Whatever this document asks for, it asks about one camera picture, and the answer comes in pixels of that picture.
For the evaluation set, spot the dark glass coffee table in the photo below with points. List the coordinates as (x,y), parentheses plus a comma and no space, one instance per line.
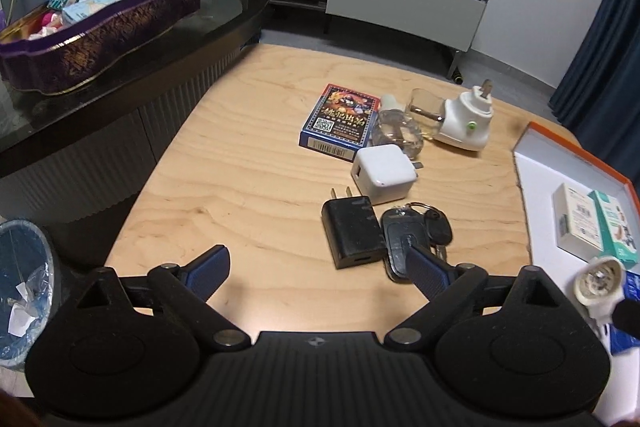
(220,12)

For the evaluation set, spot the blue tin box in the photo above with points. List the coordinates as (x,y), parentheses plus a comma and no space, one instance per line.
(620,342)

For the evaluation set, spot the clear liquid bottle white cap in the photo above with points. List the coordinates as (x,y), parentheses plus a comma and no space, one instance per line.
(397,132)

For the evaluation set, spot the white charger cube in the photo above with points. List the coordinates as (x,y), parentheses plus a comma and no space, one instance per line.
(382,172)

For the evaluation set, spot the small white carton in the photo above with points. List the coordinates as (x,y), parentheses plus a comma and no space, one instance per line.
(575,217)

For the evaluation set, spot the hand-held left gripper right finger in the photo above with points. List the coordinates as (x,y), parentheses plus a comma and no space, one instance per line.
(425,267)

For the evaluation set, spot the orange cardboard box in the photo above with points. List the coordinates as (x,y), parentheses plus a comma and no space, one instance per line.
(540,182)

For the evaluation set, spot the black car key bunch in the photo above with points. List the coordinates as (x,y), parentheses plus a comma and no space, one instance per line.
(400,237)

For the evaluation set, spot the blue curtain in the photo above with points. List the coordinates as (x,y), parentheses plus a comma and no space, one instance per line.
(600,57)

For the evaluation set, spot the trash bin with blue bag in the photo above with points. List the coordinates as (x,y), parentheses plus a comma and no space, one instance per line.
(25,267)

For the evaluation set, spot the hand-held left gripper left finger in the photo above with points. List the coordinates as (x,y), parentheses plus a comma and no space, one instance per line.
(207,266)

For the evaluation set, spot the white plug-in repeller with bottle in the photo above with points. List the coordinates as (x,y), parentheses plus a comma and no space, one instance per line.
(465,122)

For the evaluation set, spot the purple tin tray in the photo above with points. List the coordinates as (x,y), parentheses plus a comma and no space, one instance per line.
(100,42)

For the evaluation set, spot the black charger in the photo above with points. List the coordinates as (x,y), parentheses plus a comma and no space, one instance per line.
(350,227)

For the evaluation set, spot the blue playing card box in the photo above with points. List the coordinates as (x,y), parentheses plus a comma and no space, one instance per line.
(340,117)

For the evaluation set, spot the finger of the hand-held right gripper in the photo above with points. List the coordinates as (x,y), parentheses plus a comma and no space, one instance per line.
(627,319)

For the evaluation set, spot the green bandage box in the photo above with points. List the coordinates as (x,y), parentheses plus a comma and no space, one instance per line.
(615,227)

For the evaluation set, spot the white cabinet drawer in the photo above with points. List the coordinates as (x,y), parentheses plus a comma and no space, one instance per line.
(400,12)

